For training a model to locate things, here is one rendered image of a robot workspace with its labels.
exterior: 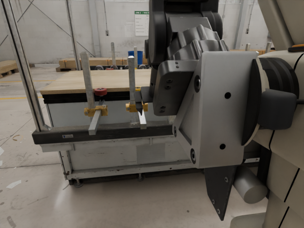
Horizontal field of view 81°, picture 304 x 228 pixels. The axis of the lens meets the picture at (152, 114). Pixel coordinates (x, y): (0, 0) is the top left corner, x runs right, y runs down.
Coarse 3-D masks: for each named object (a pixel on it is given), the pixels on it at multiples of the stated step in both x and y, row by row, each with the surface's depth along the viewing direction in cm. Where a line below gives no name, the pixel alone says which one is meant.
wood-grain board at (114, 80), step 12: (72, 72) 174; (96, 72) 174; (108, 72) 174; (120, 72) 174; (144, 72) 174; (60, 84) 133; (72, 84) 133; (84, 84) 133; (96, 84) 133; (108, 84) 133; (120, 84) 133; (144, 84) 133
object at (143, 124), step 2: (142, 110) 103; (138, 112) 101; (142, 112) 101; (138, 114) 100; (140, 114) 98; (142, 114) 98; (138, 116) 101; (140, 116) 96; (142, 116) 96; (144, 116) 96; (140, 118) 93; (142, 118) 93; (144, 118) 93; (140, 120) 91; (142, 120) 91; (144, 120) 91; (140, 122) 89; (142, 122) 89; (144, 122) 89; (140, 124) 88; (142, 124) 88; (144, 124) 88; (146, 124) 88; (140, 126) 88; (142, 126) 88; (144, 126) 88; (146, 126) 88; (142, 128) 89; (144, 128) 89; (146, 128) 89
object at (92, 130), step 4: (100, 100) 123; (104, 100) 124; (100, 104) 115; (96, 112) 104; (100, 112) 105; (96, 116) 99; (100, 116) 105; (92, 120) 94; (96, 120) 94; (92, 124) 90; (96, 124) 91; (92, 128) 86; (96, 128) 90; (92, 132) 86
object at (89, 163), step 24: (48, 96) 122; (72, 96) 124; (96, 96) 127; (120, 96) 129; (72, 120) 131; (120, 120) 136; (168, 144) 156; (72, 168) 154; (96, 168) 156; (120, 168) 156; (144, 168) 158; (168, 168) 162; (192, 168) 170
